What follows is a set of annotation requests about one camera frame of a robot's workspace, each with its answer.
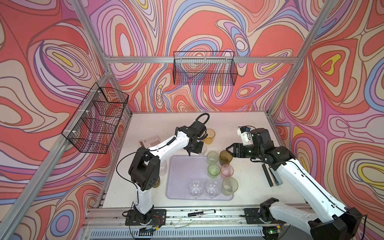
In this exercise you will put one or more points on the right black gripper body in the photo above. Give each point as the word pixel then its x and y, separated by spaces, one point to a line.
pixel 248 151

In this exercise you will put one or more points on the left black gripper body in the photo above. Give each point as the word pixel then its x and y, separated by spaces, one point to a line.
pixel 197 148

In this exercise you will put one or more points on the small clear cup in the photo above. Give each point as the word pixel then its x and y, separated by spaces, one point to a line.
pixel 204 150

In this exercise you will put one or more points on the dark olive textured cup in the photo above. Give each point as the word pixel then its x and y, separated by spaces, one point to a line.
pixel 225 158

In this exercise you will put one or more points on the bright green cup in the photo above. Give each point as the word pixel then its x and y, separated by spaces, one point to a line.
pixel 214 170

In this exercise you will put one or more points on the pink transparent cup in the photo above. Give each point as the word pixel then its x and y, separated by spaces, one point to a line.
pixel 227 170

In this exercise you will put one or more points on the pale green frosted large cup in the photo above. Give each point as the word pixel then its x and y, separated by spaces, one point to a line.
pixel 229 186

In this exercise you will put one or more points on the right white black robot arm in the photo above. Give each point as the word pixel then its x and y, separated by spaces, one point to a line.
pixel 330 220

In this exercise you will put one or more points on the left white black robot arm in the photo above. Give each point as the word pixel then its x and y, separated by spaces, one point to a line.
pixel 145 167

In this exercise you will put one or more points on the lavender plastic tray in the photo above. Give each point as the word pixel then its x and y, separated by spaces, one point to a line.
pixel 183 170

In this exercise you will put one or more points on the yellow transparent cup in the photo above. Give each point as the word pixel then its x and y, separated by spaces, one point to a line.
pixel 210 138

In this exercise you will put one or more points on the stapler black cream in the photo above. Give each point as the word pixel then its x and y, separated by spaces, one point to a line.
pixel 273 178

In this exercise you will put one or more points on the pink patterned card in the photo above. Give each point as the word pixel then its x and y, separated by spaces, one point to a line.
pixel 150 142

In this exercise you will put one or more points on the dark amber cup left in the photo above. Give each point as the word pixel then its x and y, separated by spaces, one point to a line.
pixel 157 184

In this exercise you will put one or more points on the black white marker pen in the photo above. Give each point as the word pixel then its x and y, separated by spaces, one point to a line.
pixel 201 213

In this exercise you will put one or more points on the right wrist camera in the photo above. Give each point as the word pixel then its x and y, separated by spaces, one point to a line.
pixel 245 133

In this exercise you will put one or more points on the black wire basket back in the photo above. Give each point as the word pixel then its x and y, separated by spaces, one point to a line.
pixel 204 68

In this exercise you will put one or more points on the black wire basket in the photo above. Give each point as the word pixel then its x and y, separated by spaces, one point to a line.
pixel 96 120
pixel 204 68

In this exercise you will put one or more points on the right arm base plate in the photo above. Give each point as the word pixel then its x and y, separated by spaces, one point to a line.
pixel 254 217

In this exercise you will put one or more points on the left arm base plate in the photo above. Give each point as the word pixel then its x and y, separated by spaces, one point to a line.
pixel 155 217

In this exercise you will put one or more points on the black wire basket left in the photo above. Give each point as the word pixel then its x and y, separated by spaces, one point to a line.
pixel 96 120

